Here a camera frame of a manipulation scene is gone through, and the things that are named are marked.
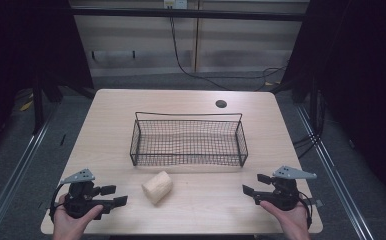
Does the black floor cable bundle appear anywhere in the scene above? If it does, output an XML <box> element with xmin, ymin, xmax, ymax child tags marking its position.
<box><xmin>292</xmin><ymin>87</ymin><xmax>327</xmax><ymax>159</ymax></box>

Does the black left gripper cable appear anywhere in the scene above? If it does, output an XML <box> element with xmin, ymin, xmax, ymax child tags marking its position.
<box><xmin>48</xmin><ymin>182</ymin><xmax>66</xmax><ymax>222</ymax></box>

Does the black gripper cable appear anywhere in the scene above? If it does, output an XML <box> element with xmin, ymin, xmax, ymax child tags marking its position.
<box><xmin>296</xmin><ymin>190</ymin><xmax>314</xmax><ymax>230</ymax></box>
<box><xmin>48</xmin><ymin>182</ymin><xmax>66</xmax><ymax>222</ymax></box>

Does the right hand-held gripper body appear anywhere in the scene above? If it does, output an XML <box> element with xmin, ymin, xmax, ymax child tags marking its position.
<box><xmin>254</xmin><ymin>165</ymin><xmax>318</xmax><ymax>212</ymax></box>

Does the black wall cable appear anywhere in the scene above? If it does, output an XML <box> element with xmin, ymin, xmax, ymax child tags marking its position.
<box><xmin>168</xmin><ymin>15</ymin><xmax>233</xmax><ymax>92</ymax></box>

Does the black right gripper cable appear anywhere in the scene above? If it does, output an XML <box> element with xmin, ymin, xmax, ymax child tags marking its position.
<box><xmin>296</xmin><ymin>190</ymin><xmax>314</xmax><ymax>230</ymax></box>

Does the black metal stand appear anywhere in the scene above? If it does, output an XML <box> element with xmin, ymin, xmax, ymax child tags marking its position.
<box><xmin>31</xmin><ymin>75</ymin><xmax>46</xmax><ymax>135</ymax></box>

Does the black horizontal metal bar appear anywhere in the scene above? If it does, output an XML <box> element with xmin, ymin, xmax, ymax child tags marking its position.
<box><xmin>70</xmin><ymin>7</ymin><xmax>309</xmax><ymax>23</ymax></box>

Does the black wire mesh basket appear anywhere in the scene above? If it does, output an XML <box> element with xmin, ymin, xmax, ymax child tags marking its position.
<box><xmin>129</xmin><ymin>111</ymin><xmax>249</xmax><ymax>168</ymax></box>

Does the light tan bread loaf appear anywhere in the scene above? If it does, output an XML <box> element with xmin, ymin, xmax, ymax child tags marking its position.
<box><xmin>141</xmin><ymin>170</ymin><xmax>174</xmax><ymax>206</ymax></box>

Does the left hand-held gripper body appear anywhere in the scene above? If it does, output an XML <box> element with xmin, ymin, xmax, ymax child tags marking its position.
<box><xmin>60</xmin><ymin>168</ymin><xmax>115</xmax><ymax>221</ymax></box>

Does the white wall socket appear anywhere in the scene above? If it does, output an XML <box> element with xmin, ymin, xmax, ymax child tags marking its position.
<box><xmin>163</xmin><ymin>0</ymin><xmax>189</xmax><ymax>10</ymax></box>

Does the person's left hand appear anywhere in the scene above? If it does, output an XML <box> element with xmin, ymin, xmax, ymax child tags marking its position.
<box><xmin>52</xmin><ymin>194</ymin><xmax>104</xmax><ymax>240</ymax></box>

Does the yellow floor tape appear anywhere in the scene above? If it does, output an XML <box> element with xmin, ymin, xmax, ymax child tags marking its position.
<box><xmin>19</xmin><ymin>94</ymin><xmax>35</xmax><ymax>112</ymax></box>

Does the metal floor rail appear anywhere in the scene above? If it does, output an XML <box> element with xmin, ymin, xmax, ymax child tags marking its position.
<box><xmin>0</xmin><ymin>102</ymin><xmax>61</xmax><ymax>240</ymax></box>
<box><xmin>295</xmin><ymin>104</ymin><xmax>376</xmax><ymax>240</ymax></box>

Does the person's right hand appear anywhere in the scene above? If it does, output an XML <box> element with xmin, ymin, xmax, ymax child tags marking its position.
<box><xmin>259</xmin><ymin>199</ymin><xmax>312</xmax><ymax>240</ymax></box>

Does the black curtain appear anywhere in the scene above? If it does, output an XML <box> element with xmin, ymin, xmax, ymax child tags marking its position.
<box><xmin>280</xmin><ymin>0</ymin><xmax>386</xmax><ymax>214</ymax></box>

